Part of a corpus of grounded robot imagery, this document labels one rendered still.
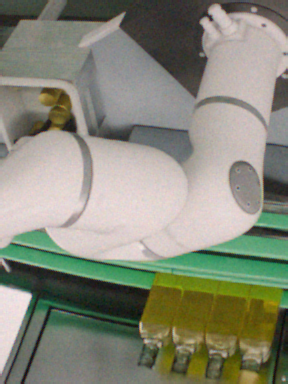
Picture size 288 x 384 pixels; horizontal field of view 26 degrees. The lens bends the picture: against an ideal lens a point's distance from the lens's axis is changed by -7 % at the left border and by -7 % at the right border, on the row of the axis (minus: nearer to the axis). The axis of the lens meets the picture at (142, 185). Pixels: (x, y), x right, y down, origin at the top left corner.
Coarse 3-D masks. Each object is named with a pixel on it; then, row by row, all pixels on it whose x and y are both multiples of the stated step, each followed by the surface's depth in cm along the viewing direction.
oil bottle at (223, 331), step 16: (224, 288) 106; (240, 288) 106; (224, 304) 104; (240, 304) 104; (224, 320) 102; (240, 320) 102; (208, 336) 101; (224, 336) 101; (208, 352) 103; (224, 352) 100
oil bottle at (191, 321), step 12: (192, 276) 109; (192, 288) 108; (204, 288) 107; (216, 288) 107; (192, 300) 106; (204, 300) 106; (180, 312) 105; (192, 312) 105; (204, 312) 104; (180, 324) 103; (192, 324) 103; (204, 324) 103; (180, 336) 102; (192, 336) 102; (204, 336) 103; (192, 348) 102
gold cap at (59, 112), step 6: (60, 96) 110; (66, 96) 110; (60, 102) 109; (66, 102) 109; (54, 108) 108; (60, 108) 108; (66, 108) 109; (48, 114) 109; (54, 114) 108; (60, 114) 108; (66, 114) 109; (54, 120) 110; (60, 120) 109
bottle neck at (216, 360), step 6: (210, 354) 101; (216, 354) 100; (222, 354) 100; (210, 360) 100; (216, 360) 99; (222, 360) 100; (210, 366) 99; (216, 366) 99; (222, 366) 99; (204, 372) 99; (210, 372) 98; (216, 372) 98; (204, 378) 99; (210, 378) 100; (216, 378) 98
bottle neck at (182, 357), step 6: (180, 348) 102; (186, 348) 102; (180, 354) 101; (186, 354) 101; (174, 360) 101; (180, 360) 101; (186, 360) 101; (174, 366) 100; (180, 366) 100; (186, 366) 100; (174, 372) 101; (180, 372) 99; (186, 372) 100
